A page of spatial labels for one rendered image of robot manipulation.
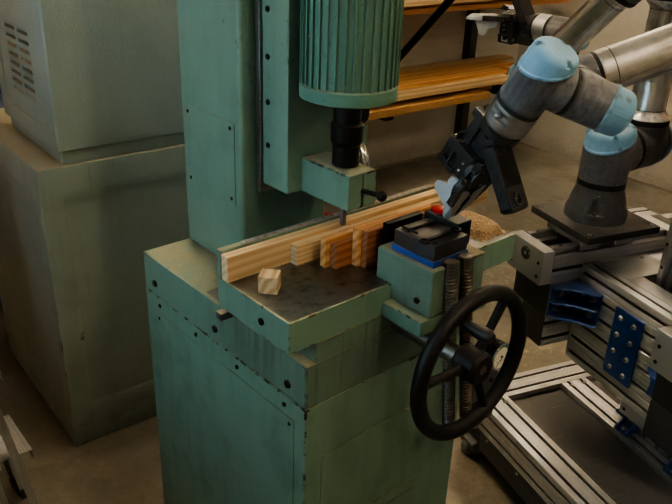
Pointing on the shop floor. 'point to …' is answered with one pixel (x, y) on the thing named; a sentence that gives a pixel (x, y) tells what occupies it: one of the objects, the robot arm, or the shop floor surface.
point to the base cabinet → (285, 430)
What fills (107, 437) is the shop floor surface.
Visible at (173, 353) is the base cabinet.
